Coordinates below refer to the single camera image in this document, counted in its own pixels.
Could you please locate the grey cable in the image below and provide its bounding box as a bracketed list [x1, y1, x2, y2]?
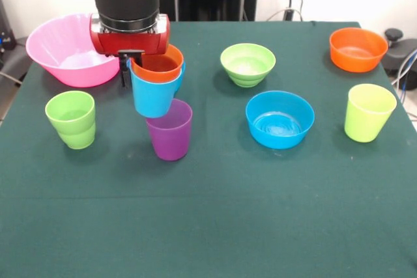
[0, 71, 23, 87]

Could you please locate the green bowl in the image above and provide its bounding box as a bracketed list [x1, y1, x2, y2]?
[220, 43, 276, 89]

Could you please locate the orange cup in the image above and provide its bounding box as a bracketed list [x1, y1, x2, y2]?
[130, 43, 185, 83]

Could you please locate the yellow-green cup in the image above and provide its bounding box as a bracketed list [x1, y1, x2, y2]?
[344, 83, 397, 144]

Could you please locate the large pink bowl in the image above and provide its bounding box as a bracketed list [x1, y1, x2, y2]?
[25, 13, 121, 89]

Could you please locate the black device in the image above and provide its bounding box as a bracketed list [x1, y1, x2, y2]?
[0, 0, 17, 54]

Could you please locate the blue bowl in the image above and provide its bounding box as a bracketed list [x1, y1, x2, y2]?
[171, 61, 187, 95]
[245, 90, 316, 150]

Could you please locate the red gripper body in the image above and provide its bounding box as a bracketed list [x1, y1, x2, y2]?
[90, 13, 171, 59]

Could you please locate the blue cable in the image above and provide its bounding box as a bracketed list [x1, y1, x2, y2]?
[390, 48, 417, 96]

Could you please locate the orange bowl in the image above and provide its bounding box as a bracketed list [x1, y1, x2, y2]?
[328, 27, 389, 74]

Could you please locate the black office chair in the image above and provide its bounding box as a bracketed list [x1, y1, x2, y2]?
[381, 28, 417, 80]

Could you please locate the purple cup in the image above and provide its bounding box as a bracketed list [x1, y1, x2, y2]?
[145, 98, 194, 162]

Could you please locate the dark green table cloth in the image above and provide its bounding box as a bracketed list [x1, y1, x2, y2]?
[0, 20, 417, 278]

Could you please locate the blue cup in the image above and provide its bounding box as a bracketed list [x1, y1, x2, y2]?
[130, 61, 186, 119]

